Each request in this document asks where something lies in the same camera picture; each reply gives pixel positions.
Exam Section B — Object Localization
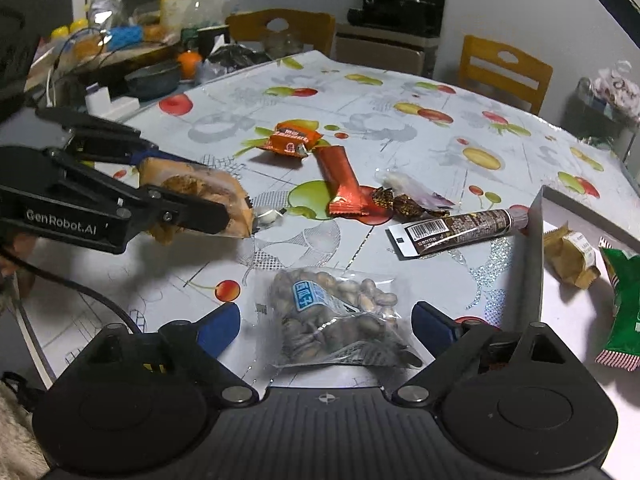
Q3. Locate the black plastic bag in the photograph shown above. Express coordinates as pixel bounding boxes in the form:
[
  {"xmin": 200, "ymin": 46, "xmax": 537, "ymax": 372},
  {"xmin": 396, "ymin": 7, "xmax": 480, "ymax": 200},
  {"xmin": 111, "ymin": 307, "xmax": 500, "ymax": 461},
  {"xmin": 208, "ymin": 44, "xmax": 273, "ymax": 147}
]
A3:
[{"xmin": 205, "ymin": 44, "xmax": 271, "ymax": 78}]

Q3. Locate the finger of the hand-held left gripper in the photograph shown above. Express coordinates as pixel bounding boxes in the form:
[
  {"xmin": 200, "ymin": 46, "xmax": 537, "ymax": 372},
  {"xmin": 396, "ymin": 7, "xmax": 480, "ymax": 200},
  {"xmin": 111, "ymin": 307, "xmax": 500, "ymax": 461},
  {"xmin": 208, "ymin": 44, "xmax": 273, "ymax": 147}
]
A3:
[
  {"xmin": 47, "ymin": 149, "xmax": 232, "ymax": 255},
  {"xmin": 36, "ymin": 106, "xmax": 199, "ymax": 167}
]

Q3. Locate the black oven appliance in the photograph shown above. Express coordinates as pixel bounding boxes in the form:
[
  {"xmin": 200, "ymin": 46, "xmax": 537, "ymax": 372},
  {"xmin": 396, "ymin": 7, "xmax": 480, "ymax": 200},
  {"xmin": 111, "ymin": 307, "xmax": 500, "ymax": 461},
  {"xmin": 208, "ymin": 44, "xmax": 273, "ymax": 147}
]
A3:
[{"xmin": 334, "ymin": 0, "xmax": 448, "ymax": 78}]

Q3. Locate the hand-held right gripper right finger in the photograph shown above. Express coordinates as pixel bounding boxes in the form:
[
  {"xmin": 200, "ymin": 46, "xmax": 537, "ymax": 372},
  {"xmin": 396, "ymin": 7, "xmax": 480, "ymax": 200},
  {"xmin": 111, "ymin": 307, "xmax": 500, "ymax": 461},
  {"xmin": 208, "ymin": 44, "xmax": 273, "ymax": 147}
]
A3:
[{"xmin": 392, "ymin": 301, "xmax": 576, "ymax": 405}]

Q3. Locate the brown tube snack packet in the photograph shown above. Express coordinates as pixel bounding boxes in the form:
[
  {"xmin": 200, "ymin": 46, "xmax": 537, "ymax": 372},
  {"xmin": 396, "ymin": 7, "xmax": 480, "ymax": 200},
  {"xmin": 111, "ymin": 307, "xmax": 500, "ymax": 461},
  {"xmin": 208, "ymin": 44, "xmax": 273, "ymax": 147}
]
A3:
[{"xmin": 386, "ymin": 207, "xmax": 532, "ymax": 261}]

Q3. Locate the blue sponge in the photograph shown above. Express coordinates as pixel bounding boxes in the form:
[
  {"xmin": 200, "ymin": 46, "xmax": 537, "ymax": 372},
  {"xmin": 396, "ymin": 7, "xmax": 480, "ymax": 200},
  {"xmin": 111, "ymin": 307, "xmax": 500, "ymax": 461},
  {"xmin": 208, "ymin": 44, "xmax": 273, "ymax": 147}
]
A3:
[{"xmin": 105, "ymin": 26, "xmax": 146, "ymax": 51}]

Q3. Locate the clear bag of nuts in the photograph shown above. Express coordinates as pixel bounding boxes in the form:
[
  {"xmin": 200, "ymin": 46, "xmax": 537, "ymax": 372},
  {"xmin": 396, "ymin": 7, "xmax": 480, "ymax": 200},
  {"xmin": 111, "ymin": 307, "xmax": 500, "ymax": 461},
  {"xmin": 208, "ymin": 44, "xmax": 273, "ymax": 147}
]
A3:
[{"xmin": 252, "ymin": 267, "xmax": 426, "ymax": 371}]

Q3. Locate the fruit print tablecloth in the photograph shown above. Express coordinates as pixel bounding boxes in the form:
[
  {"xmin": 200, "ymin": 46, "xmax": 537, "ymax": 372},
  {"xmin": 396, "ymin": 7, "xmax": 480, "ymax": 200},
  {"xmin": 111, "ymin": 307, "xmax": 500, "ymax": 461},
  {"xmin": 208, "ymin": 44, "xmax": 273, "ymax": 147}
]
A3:
[{"xmin": 0, "ymin": 50, "xmax": 640, "ymax": 391}]

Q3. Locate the dark bowl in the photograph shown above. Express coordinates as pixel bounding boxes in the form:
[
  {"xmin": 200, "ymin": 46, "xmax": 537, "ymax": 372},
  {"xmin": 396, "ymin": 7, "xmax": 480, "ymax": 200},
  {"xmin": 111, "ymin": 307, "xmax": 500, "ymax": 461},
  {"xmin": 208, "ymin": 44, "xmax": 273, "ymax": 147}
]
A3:
[{"xmin": 124, "ymin": 62, "xmax": 182, "ymax": 101}]

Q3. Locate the grey furry cloth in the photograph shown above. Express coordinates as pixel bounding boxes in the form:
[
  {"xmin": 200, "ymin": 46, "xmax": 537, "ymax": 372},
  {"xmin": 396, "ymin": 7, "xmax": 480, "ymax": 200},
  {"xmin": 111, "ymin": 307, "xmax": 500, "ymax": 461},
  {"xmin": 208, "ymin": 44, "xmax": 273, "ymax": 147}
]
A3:
[{"xmin": 0, "ymin": 372, "xmax": 51, "ymax": 480}]

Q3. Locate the clear wrapper with brown candy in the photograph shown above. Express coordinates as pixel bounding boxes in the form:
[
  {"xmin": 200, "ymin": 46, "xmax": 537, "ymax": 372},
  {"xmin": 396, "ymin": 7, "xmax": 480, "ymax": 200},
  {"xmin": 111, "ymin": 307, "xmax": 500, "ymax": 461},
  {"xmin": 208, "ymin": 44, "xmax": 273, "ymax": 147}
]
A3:
[{"xmin": 375, "ymin": 170, "xmax": 456, "ymax": 211}]

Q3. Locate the metal trolley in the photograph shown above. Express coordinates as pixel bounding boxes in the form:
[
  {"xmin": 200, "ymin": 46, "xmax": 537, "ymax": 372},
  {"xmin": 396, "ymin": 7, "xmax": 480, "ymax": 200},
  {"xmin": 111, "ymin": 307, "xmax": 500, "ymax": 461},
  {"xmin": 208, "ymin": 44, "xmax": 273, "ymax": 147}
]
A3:
[{"xmin": 562, "ymin": 77, "xmax": 640, "ymax": 161}]

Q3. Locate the orange fruit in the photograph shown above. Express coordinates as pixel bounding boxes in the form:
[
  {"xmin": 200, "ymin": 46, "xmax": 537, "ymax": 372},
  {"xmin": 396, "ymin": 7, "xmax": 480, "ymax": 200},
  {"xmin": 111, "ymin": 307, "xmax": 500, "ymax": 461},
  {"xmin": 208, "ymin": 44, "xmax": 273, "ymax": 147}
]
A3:
[{"xmin": 177, "ymin": 52, "xmax": 203, "ymax": 81}]

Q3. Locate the white plastic bag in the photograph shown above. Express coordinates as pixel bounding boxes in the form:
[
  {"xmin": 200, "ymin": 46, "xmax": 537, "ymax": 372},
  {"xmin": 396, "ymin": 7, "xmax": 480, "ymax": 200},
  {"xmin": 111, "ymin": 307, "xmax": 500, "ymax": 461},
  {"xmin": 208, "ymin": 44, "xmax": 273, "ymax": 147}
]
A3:
[{"xmin": 590, "ymin": 60, "xmax": 640, "ymax": 123}]

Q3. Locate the white cardboard box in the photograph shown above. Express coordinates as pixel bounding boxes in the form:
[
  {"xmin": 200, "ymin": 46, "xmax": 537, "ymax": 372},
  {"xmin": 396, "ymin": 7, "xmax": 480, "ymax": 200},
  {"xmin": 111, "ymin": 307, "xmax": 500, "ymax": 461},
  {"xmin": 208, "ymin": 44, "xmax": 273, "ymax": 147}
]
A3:
[{"xmin": 535, "ymin": 185, "xmax": 640, "ymax": 480}]

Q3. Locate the clear pastry snack packet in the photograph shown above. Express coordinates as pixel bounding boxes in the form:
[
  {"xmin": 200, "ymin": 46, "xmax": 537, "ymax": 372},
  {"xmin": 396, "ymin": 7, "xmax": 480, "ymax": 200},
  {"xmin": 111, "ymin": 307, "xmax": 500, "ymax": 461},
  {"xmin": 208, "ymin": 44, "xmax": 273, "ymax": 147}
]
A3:
[{"xmin": 137, "ymin": 157, "xmax": 256, "ymax": 246}]

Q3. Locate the wooden chair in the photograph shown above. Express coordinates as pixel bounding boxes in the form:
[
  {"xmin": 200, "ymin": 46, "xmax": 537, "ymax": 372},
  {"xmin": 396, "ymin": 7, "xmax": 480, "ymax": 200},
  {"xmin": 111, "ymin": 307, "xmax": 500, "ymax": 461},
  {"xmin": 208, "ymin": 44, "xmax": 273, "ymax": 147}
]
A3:
[
  {"xmin": 225, "ymin": 8, "xmax": 337, "ymax": 58},
  {"xmin": 457, "ymin": 35, "xmax": 554, "ymax": 116}
]

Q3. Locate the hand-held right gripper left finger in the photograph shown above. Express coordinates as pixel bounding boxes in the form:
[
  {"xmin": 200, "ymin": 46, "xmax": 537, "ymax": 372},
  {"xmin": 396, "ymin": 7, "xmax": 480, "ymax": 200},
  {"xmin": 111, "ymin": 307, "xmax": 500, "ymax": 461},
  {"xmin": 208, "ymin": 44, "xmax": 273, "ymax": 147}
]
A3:
[{"xmin": 65, "ymin": 302, "xmax": 258, "ymax": 405}]

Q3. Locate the green snack bag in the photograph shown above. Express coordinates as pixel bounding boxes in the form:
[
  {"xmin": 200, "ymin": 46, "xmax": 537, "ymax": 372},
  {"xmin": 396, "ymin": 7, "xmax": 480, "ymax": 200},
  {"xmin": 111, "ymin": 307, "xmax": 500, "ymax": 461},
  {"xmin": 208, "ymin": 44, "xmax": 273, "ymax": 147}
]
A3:
[{"xmin": 595, "ymin": 240, "xmax": 640, "ymax": 372}]

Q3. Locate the black cable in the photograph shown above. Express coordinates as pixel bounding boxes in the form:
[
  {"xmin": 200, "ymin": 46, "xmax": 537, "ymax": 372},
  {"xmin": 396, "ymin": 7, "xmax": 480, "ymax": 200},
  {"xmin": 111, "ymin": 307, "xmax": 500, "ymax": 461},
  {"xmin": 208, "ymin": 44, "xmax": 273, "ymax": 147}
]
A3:
[{"xmin": 0, "ymin": 250, "xmax": 143, "ymax": 335}]

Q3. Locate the red snack bar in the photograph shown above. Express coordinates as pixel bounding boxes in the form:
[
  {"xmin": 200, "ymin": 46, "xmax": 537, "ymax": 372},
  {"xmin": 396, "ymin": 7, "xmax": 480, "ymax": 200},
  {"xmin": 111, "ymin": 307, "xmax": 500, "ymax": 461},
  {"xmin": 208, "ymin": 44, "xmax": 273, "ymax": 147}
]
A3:
[{"xmin": 314, "ymin": 145, "xmax": 371, "ymax": 218}]

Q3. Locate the small white box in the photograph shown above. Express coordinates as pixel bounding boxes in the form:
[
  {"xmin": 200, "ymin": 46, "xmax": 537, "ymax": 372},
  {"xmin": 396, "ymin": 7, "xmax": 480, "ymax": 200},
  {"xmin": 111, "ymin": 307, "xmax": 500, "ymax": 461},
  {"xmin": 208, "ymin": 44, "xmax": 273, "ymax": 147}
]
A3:
[{"xmin": 85, "ymin": 87, "xmax": 138, "ymax": 118}]

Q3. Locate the orange snack packet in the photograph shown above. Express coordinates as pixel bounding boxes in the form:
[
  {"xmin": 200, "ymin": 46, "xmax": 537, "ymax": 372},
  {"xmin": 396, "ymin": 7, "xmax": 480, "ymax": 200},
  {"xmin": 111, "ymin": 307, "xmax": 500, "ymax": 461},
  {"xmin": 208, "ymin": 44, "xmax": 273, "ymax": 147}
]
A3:
[{"xmin": 257, "ymin": 121, "xmax": 323, "ymax": 160}]

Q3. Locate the yellow brown snack packet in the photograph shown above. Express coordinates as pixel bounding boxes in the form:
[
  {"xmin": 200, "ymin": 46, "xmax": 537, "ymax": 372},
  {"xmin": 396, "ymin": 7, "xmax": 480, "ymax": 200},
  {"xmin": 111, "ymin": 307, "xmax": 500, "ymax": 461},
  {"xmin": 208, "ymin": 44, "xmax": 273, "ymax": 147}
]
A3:
[{"xmin": 542, "ymin": 227, "xmax": 601, "ymax": 290}]

